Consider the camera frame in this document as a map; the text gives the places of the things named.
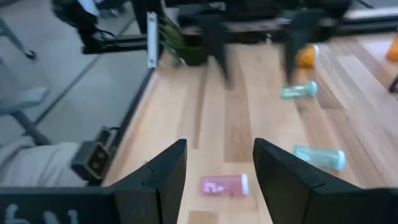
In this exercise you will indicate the person's leg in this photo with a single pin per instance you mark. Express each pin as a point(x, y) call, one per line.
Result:
point(37, 168)

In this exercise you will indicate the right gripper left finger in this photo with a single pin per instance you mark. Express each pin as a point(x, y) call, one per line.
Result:
point(161, 193)

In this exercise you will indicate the green medicine bottle white cap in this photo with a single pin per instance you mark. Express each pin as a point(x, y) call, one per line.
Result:
point(298, 91)
point(320, 157)

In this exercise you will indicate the black power adapter box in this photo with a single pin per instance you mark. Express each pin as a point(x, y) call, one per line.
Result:
point(90, 160)

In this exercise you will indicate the orange medicine bottle white cap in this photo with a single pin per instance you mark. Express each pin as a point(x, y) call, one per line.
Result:
point(393, 48)
point(308, 56)

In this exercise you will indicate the black caster stand leg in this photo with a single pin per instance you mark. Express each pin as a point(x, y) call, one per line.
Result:
point(29, 54)

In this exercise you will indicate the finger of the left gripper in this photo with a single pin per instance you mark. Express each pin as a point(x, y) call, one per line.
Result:
point(217, 40)
point(304, 28)

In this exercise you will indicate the small potted green plant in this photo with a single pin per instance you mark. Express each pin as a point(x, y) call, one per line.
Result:
point(186, 49)

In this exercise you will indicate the grey chair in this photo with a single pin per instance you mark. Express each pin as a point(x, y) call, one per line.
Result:
point(21, 99)

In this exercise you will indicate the pink medicine bottle white cap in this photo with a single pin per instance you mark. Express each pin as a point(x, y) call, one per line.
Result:
point(224, 185)

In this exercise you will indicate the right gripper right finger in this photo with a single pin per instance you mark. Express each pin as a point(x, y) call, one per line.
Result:
point(295, 199)

